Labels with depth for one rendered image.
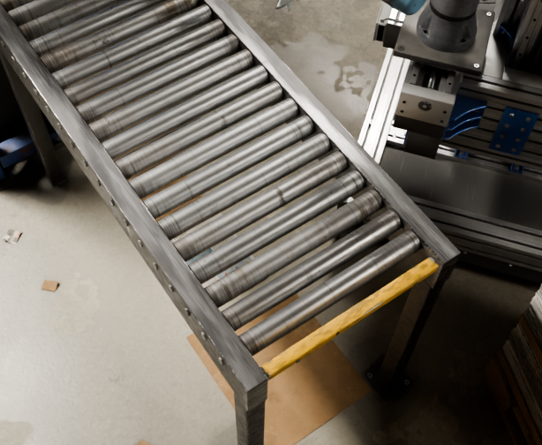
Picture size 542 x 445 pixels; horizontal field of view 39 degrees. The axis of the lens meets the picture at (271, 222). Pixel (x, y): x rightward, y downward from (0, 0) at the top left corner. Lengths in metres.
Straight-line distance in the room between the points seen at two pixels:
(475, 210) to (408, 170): 0.25
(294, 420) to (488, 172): 1.01
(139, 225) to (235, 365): 0.38
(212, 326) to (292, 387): 0.84
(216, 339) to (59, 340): 1.02
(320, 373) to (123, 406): 0.60
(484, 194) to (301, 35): 1.08
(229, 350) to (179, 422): 0.82
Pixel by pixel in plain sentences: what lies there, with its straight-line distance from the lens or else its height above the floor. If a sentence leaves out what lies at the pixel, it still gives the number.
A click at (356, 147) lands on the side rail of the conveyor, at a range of 1.79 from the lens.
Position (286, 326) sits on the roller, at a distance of 1.55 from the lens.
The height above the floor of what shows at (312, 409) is 0.00.
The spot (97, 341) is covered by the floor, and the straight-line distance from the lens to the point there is 2.45.
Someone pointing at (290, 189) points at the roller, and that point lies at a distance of 1.71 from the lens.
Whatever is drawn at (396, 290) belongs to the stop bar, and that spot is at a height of 0.82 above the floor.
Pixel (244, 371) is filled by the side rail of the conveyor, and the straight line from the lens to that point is 1.51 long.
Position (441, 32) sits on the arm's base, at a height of 0.87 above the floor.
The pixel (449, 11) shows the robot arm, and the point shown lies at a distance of 1.94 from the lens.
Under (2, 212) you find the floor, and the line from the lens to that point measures 2.76.
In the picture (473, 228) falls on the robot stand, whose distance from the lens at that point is 2.41.
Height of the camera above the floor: 2.21
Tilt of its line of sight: 58 degrees down
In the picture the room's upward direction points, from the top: 2 degrees clockwise
